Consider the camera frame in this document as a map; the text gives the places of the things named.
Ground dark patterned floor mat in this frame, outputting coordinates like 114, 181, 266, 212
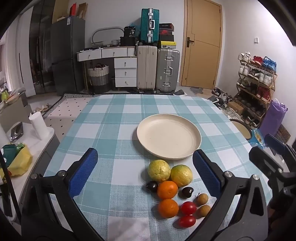
276, 124, 290, 142

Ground shoe rack with shoes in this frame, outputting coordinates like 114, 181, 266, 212
236, 52, 278, 127

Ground woven laundry basket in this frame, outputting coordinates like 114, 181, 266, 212
87, 63, 110, 93

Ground beige suitcase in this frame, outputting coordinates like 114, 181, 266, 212
137, 45, 158, 92

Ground dark glass wardrobe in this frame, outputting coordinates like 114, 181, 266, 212
29, 5, 55, 94

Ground blue snack bag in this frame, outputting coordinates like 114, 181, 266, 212
251, 128, 265, 149

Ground cardboard boxes on fridge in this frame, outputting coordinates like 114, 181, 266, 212
52, 2, 88, 24

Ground cream round plate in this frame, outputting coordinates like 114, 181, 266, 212
136, 114, 202, 160

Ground yellow plastic bag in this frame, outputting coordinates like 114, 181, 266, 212
8, 145, 33, 176

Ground yellow and black shoe box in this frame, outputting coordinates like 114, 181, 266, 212
158, 41, 176, 49

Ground oval mirror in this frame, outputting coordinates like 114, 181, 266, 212
91, 26, 124, 45

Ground round stool with dark rim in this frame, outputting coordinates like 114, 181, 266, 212
229, 118, 252, 141

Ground white dresser with drawers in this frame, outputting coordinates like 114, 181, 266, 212
77, 46, 138, 88

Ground dark grey fridge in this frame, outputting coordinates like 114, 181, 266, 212
50, 16, 86, 96

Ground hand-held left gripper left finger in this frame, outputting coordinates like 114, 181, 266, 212
21, 148, 104, 241

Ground yellow-green guava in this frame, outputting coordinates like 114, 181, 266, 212
170, 164, 193, 187
147, 160, 171, 182

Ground black bag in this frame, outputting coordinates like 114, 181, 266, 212
124, 27, 136, 39

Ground orange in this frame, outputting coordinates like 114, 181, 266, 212
157, 180, 179, 200
158, 199, 179, 218

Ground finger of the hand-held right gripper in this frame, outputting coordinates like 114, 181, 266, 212
265, 134, 289, 161
249, 146, 290, 186

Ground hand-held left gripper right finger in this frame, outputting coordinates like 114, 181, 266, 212
185, 149, 270, 241

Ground green container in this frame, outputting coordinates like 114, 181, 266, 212
2, 144, 16, 167

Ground teal suitcase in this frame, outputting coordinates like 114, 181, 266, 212
140, 9, 160, 44

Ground wooden door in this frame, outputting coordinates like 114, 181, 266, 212
179, 0, 223, 90

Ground red cherry tomato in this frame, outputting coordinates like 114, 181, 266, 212
181, 201, 197, 215
179, 215, 196, 228

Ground dark purple plum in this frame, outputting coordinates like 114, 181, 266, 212
182, 186, 194, 199
146, 181, 159, 193

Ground black cable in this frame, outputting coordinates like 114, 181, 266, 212
0, 151, 22, 218

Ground purple bag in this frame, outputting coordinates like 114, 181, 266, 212
259, 100, 288, 137

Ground beige sandals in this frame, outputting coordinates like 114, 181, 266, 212
35, 104, 52, 113

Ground silver suitcase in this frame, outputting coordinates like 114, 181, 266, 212
156, 48, 180, 94

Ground pile of shoes on floor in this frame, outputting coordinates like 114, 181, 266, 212
207, 88, 234, 110

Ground cardboard box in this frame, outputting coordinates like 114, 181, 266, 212
228, 101, 244, 115

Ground black storage box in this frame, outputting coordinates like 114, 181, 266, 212
120, 37, 139, 47

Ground white paper towel roll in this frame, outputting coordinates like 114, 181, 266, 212
28, 111, 49, 141

